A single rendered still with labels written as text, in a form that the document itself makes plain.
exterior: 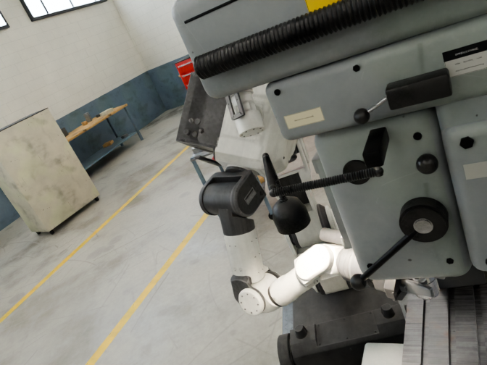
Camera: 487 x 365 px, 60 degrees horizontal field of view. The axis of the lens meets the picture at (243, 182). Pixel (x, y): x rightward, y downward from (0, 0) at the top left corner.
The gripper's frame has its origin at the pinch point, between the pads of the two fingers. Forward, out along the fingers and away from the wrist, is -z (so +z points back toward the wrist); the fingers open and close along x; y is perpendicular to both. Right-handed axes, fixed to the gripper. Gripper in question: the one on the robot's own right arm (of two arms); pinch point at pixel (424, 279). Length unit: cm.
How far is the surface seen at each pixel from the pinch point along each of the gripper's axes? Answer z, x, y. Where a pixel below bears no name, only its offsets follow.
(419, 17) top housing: -14, -8, -52
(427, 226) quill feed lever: -10.1, -10.1, -22.3
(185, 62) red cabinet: 477, 291, -10
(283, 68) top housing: 3, -15, -51
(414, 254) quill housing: -5.4, -8.5, -14.5
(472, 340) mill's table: -0.4, 12.0, 29.4
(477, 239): -15.1, -6.5, -18.2
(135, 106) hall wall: 994, 439, 84
